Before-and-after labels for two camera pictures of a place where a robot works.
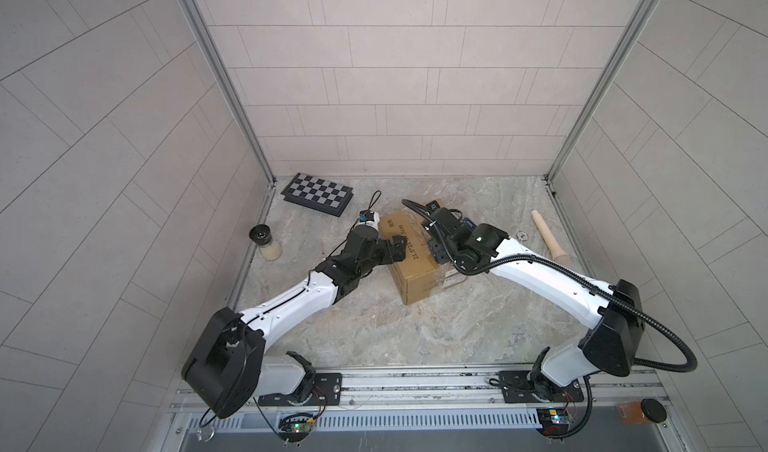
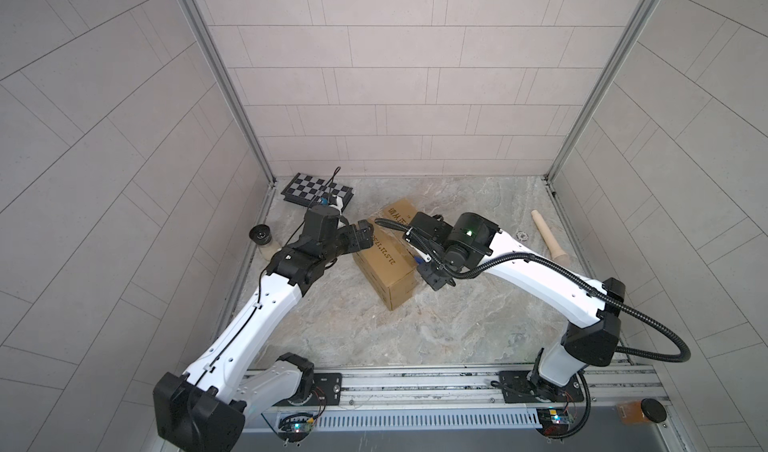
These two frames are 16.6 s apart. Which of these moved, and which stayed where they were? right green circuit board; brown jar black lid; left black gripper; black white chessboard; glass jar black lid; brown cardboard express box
Moved: brown cardboard express box; left black gripper
Stayed: brown jar black lid; right green circuit board; glass jar black lid; black white chessboard
